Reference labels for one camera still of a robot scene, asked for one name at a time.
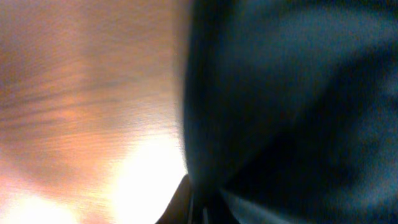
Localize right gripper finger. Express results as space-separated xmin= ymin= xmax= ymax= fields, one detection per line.
xmin=155 ymin=174 xmax=195 ymax=224

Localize black leggings with red waistband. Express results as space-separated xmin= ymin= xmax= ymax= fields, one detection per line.
xmin=183 ymin=0 xmax=397 ymax=223

